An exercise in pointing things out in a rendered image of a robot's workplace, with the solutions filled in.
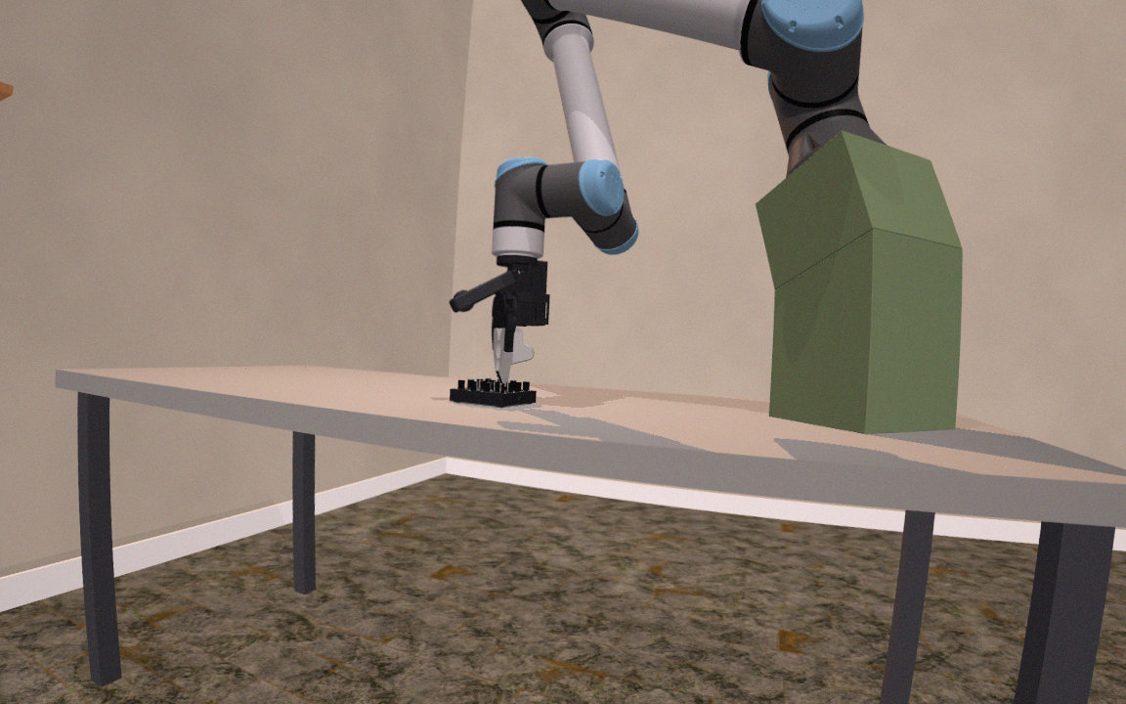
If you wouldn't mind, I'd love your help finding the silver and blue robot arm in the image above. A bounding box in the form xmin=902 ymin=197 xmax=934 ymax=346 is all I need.
xmin=492 ymin=0 xmax=886 ymax=259

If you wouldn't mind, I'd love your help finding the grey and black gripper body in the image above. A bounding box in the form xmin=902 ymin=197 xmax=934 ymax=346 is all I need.
xmin=492 ymin=255 xmax=549 ymax=327

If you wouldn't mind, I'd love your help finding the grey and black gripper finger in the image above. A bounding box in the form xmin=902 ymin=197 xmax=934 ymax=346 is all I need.
xmin=498 ymin=303 xmax=534 ymax=386
xmin=492 ymin=321 xmax=503 ymax=383

